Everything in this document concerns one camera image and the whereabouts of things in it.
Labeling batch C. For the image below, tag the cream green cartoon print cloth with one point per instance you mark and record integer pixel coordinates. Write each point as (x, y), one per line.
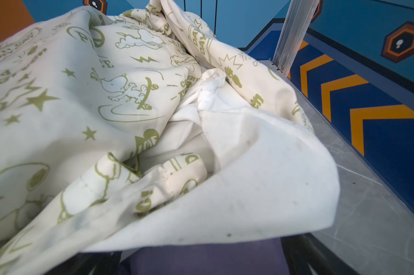
(105, 119)

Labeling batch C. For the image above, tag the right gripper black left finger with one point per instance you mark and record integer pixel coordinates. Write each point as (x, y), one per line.
(106, 263)

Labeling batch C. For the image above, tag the purple cloth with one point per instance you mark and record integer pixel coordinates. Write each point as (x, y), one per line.
(264, 257)

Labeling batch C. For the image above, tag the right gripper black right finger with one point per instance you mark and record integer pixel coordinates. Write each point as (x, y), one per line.
(306, 255)

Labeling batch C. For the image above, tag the aluminium corner post right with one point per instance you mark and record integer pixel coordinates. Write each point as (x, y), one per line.
(296, 24)

